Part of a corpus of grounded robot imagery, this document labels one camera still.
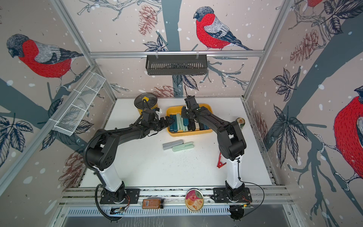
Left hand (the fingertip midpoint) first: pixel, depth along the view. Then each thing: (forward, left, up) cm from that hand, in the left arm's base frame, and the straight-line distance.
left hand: (174, 120), depth 92 cm
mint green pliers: (+4, -3, -9) cm, 10 cm away
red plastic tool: (-26, -28, -9) cm, 40 cm away
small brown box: (-46, +9, -7) cm, 47 cm away
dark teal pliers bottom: (+1, +1, -8) cm, 8 cm away
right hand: (+8, -7, 0) cm, 10 cm away
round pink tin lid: (-44, -12, -7) cm, 47 cm away
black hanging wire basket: (+41, -1, +16) cm, 44 cm away
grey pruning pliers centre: (-13, +3, -10) cm, 17 cm away
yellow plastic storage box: (+15, +2, -7) cm, 16 cm away
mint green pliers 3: (-14, -7, -10) cm, 19 cm away
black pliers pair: (+2, -12, -9) cm, 15 cm away
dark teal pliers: (0, +2, -8) cm, 8 cm away
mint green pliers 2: (-1, -8, -8) cm, 11 cm away
